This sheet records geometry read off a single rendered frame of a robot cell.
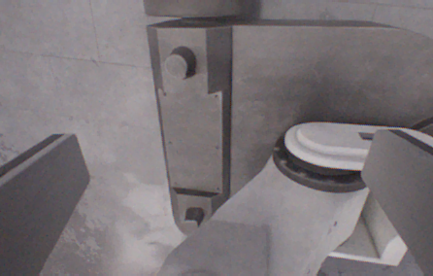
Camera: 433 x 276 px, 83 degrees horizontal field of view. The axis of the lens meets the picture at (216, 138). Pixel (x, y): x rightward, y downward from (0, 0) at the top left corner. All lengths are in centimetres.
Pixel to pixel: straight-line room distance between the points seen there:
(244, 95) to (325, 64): 15
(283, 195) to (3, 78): 91
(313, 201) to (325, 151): 7
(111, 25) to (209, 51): 36
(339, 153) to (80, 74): 70
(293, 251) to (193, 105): 31
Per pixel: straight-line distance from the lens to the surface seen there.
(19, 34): 92
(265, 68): 46
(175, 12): 44
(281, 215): 30
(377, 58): 48
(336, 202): 34
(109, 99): 80
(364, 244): 49
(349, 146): 36
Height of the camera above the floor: 61
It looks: 58 degrees down
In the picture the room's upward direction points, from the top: 158 degrees counter-clockwise
